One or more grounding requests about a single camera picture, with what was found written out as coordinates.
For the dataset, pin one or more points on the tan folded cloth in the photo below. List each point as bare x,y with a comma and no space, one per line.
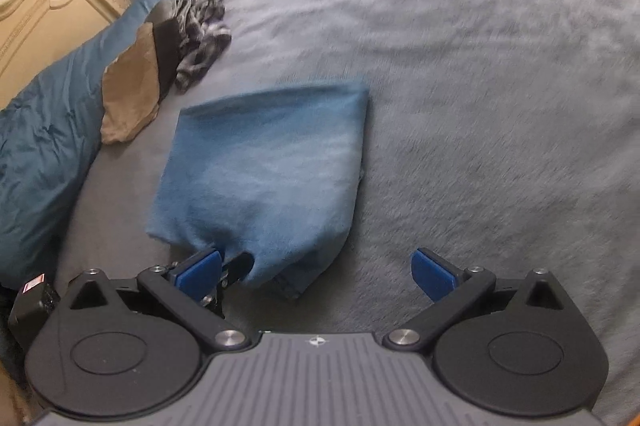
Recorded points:
131,90

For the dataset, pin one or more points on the dark grey garment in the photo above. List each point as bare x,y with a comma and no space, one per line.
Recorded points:
167,45

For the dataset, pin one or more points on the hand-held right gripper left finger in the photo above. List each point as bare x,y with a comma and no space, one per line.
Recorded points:
200,273

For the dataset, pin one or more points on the cream carved headboard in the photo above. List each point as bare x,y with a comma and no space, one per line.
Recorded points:
45,20

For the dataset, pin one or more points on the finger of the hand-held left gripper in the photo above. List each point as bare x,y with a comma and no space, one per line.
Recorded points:
237,267
215,303

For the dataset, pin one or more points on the blue jeans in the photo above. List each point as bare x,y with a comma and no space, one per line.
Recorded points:
265,176

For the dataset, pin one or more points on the black grey checked garment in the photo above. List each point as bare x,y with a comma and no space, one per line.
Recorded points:
202,40

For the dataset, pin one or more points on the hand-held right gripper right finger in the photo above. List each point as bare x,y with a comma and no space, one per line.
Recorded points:
432,281

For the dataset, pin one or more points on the blue pillow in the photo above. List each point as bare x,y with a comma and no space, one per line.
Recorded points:
45,145

